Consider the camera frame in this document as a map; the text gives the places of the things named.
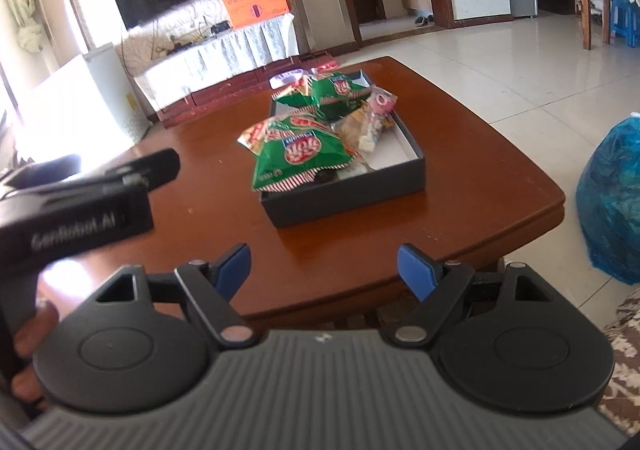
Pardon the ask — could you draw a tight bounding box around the cloth covered television cabinet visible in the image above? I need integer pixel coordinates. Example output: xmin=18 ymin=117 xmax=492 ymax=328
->
xmin=131 ymin=12 xmax=302 ymax=129

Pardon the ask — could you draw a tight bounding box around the pink candy strip packet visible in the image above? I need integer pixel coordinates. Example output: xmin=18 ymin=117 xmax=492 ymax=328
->
xmin=356 ymin=86 xmax=399 ymax=151

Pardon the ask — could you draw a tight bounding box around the blue plastic bag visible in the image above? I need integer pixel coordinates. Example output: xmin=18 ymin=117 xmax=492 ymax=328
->
xmin=575 ymin=116 xmax=640 ymax=287

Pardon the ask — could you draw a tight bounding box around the grey cardboard box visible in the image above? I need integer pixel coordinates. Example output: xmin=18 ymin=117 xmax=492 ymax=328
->
xmin=259 ymin=70 xmax=427 ymax=229

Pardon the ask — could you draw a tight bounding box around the white chest freezer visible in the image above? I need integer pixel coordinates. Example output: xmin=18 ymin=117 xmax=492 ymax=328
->
xmin=14 ymin=42 xmax=152 ymax=158

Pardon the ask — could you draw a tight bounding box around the green snack bag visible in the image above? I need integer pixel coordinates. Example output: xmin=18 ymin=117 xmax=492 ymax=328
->
xmin=272 ymin=72 xmax=374 ymax=123
xmin=237 ymin=110 xmax=352 ymax=193

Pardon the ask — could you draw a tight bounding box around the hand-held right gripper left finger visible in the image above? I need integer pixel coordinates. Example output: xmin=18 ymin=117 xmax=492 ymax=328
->
xmin=95 ymin=243 xmax=258 ymax=348

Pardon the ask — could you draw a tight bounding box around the purple white detergent bottle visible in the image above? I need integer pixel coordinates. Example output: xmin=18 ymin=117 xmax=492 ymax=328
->
xmin=269 ymin=69 xmax=314 ymax=91

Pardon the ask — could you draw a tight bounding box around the tan nut packet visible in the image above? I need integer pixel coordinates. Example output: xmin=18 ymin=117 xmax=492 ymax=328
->
xmin=334 ymin=107 xmax=377 ymax=167

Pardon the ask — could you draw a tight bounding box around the blue stool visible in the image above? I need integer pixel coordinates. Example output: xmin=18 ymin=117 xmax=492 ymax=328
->
xmin=608 ymin=0 xmax=640 ymax=48

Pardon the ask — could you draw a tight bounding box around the person's left hand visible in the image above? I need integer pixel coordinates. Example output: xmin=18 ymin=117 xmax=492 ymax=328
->
xmin=10 ymin=302 xmax=59 ymax=406

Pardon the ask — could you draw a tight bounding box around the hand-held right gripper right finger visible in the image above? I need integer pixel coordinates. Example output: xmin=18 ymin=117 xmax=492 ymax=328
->
xmin=392 ymin=243 xmax=548 ymax=346

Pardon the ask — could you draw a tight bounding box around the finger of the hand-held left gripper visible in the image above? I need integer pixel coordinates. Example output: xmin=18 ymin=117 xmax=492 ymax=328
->
xmin=101 ymin=148 xmax=181 ymax=191

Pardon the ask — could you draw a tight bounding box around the patterned sofa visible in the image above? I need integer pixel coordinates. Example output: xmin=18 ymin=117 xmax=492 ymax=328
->
xmin=599 ymin=289 xmax=640 ymax=433

